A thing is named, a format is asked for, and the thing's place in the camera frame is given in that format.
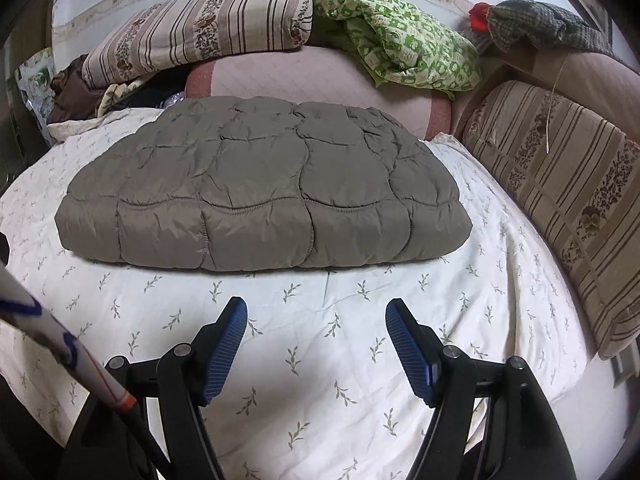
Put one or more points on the black cloth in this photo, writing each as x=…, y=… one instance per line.
x=150, y=101

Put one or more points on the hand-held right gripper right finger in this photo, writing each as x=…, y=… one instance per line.
x=407, y=345

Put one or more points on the grey quilted jacket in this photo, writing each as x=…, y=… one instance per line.
x=250, y=185

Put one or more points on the white leaf-print bedsheet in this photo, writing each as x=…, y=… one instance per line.
x=325, y=320

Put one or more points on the striped floral brown cushion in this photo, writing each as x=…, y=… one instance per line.
x=565, y=185

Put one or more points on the grey checked cloth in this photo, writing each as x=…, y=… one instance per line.
x=540, y=22

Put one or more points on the striped pink pillow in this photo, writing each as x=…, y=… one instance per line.
x=200, y=30

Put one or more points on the cardboard box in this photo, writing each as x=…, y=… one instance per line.
x=530, y=67

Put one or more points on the green printed blanket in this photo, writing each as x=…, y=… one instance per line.
x=400, y=35

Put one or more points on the pink round cushion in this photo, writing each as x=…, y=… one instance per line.
x=325, y=75

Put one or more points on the pinkish brown cover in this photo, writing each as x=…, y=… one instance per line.
x=600, y=85

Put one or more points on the cream patterned cloth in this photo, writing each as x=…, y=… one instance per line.
x=117, y=95

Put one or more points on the clear plastic bag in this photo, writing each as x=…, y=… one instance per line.
x=35, y=85

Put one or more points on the dark brown cloth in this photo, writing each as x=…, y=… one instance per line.
x=70, y=92

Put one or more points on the red cloth item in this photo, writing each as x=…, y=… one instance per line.
x=480, y=16

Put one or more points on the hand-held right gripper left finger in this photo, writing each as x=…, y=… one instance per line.
x=225, y=350

